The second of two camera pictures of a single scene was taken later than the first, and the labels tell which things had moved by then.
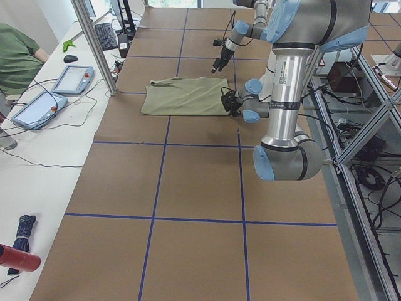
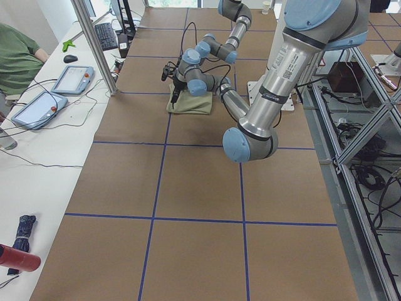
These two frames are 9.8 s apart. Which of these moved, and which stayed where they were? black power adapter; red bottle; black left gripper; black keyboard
Moved: black left gripper
Stayed: black power adapter; red bottle; black keyboard
